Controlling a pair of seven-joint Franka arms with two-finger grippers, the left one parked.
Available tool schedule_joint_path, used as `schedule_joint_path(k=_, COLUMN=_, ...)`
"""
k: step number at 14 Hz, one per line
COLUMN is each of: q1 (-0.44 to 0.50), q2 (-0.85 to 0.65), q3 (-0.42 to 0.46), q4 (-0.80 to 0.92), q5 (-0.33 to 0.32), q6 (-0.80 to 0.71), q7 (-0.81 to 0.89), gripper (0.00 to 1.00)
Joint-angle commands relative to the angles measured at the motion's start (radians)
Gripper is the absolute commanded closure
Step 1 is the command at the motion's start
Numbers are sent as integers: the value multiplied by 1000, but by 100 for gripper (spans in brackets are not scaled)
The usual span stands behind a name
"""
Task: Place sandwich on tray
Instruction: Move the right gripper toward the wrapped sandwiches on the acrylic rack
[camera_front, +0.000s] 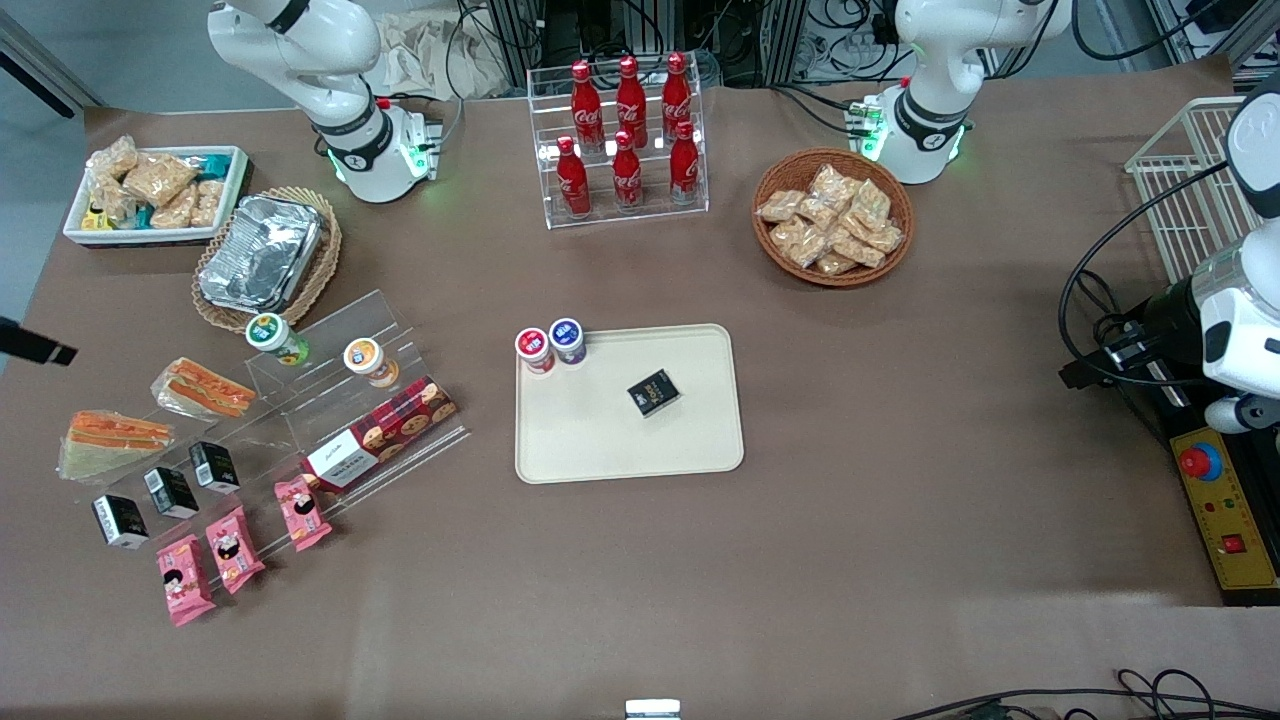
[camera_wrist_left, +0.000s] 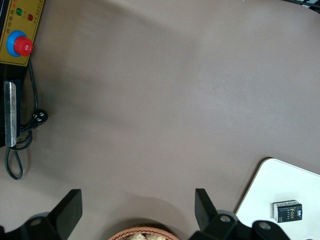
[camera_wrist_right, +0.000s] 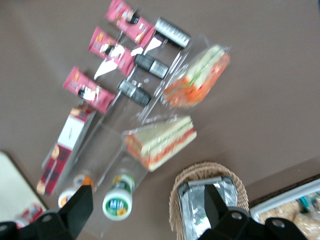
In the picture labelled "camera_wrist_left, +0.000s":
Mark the purple yoghurt cup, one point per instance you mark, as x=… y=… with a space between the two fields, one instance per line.
x=312 y=238

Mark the brown wicker basket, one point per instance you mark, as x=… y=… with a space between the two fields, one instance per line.
x=120 y=233

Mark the yellow control panel box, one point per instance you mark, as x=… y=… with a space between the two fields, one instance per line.
x=15 y=22

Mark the red emergency stop button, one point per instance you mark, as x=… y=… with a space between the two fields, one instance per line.
x=22 y=46

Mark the black Face tissue pack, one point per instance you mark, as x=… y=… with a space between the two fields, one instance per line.
x=290 y=212

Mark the silver metal bar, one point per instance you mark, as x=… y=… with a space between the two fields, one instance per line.
x=10 y=115

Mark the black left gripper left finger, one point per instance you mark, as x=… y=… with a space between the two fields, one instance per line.
x=65 y=212

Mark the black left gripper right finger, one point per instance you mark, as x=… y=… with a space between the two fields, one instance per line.
x=207 y=217

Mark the black machine housing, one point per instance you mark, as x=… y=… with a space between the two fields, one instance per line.
x=12 y=73

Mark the green indicator light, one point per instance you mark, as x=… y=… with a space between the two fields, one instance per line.
x=19 y=11

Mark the white plastic tray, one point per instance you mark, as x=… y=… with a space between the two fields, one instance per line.
x=282 y=185

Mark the tan bread piece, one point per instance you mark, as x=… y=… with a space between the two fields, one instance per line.
x=135 y=237
x=153 y=237

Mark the red indicator light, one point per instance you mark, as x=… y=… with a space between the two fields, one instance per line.
x=30 y=17

